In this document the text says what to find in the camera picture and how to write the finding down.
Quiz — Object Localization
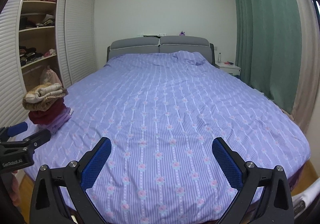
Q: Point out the white louvered wardrobe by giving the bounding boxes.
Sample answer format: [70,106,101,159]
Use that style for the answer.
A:
[0,0,98,135]

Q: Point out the pile of mixed folded clothes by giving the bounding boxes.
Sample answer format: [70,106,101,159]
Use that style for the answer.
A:
[19,14,56,30]

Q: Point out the red folded garment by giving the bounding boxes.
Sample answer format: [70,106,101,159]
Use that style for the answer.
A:
[28,101,69,126]

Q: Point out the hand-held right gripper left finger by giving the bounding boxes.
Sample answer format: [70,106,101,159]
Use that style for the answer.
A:
[29,137,112,224]

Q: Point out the wooden bed frame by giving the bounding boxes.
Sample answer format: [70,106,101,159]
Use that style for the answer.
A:
[287,158,320,198]

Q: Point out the lilac striped floral bedspread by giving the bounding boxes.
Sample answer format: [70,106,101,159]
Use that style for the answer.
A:
[24,51,311,223]

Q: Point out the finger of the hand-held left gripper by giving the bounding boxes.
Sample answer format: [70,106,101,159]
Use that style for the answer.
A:
[21,129,52,156]
[0,122,28,142]

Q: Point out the grey upholstered headboard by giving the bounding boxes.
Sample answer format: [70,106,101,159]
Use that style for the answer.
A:
[107,35,216,68]

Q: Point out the beige curtain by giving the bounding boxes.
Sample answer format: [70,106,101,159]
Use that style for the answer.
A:
[282,0,320,135]

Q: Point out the purple folded garment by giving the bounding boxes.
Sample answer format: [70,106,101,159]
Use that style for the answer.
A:
[39,111,74,136]

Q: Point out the beige brown plaid sweater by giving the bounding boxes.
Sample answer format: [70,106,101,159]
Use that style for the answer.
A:
[22,83,69,112]

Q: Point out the pile of dark folded clothes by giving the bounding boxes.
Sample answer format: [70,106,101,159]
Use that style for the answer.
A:
[19,46,57,66]

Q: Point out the green curtain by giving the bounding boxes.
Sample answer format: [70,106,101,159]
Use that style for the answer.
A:
[230,0,313,115]

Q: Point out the pink and beige garment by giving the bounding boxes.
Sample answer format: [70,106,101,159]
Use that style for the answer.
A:
[39,65,63,87]

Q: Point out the person's left hand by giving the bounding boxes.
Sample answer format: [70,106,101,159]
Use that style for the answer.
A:
[10,171,23,206]

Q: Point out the white nightstand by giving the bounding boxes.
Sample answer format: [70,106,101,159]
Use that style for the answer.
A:
[214,61,242,79]

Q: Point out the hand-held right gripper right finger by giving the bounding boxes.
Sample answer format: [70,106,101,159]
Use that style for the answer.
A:
[212,137,295,224]

